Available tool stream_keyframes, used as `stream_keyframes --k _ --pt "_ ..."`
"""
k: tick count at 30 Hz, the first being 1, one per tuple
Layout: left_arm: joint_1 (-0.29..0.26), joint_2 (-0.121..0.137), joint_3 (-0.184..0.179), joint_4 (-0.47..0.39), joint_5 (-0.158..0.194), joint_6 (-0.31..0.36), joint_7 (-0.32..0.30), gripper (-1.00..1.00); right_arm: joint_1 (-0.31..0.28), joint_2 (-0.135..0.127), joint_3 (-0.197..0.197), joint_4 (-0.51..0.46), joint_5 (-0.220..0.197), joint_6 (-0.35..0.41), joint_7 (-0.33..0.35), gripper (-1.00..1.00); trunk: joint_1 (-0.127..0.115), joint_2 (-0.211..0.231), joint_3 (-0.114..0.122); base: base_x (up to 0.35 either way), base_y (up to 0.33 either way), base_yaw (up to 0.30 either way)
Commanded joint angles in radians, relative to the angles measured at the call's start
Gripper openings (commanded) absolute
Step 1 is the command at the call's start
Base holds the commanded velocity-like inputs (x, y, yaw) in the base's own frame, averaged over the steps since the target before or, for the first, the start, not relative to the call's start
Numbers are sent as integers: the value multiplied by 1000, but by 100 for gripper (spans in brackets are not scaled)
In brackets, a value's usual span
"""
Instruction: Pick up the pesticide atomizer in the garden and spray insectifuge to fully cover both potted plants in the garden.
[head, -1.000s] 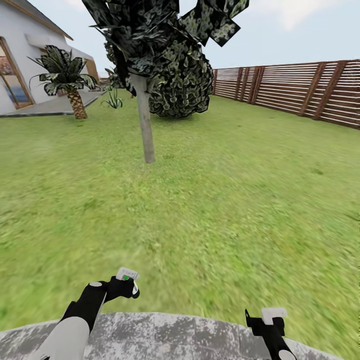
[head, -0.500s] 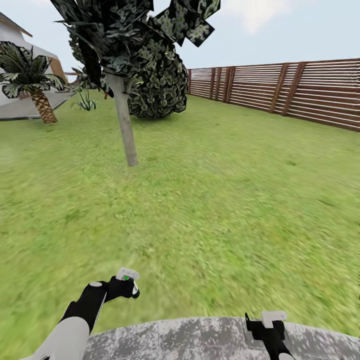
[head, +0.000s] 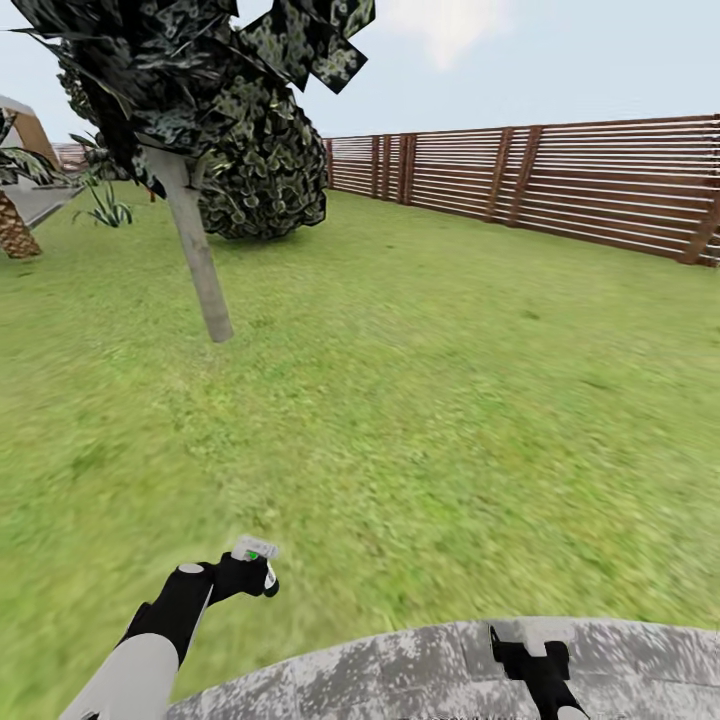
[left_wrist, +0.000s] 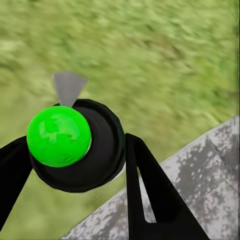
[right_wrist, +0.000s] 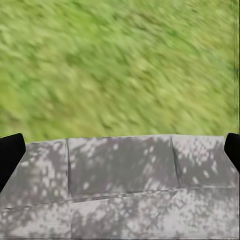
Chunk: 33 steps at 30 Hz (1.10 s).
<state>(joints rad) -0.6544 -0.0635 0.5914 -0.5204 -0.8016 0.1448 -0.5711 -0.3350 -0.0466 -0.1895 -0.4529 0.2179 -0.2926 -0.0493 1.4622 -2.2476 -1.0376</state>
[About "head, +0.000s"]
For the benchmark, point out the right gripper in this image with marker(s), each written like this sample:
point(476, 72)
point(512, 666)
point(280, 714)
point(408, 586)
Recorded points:
point(519, 665)

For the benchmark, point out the insectifuge atomizer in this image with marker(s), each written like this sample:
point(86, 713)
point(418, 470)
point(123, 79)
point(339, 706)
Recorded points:
point(271, 585)

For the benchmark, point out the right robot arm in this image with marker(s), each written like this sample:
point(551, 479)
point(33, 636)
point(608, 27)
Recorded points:
point(541, 661)

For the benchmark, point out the tree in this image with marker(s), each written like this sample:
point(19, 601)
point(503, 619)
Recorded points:
point(193, 99)
point(225, 29)
point(120, 141)
point(82, 109)

